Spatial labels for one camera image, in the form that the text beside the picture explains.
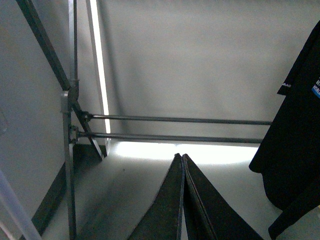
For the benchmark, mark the left gripper black camera right finger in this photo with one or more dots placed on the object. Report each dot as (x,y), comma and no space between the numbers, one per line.
(207,214)

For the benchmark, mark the left gripper black camera left finger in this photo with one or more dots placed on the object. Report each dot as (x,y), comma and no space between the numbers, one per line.
(163,219)

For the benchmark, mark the black printed t-shirt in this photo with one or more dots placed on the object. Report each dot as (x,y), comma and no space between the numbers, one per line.
(288,157)

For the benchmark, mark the lower metal rack rod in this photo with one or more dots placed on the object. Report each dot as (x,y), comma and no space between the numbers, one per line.
(79,134)

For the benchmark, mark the metal rack rod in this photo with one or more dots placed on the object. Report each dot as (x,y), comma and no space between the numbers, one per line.
(79,134)
(89,116)

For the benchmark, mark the upper metal rack rod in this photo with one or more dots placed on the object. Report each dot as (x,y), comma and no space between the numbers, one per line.
(89,116)

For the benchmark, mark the perforated black rack upright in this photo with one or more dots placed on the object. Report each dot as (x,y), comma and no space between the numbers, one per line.
(30,13)

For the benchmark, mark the grey rack vertical post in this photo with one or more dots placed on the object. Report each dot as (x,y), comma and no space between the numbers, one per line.
(67,96)

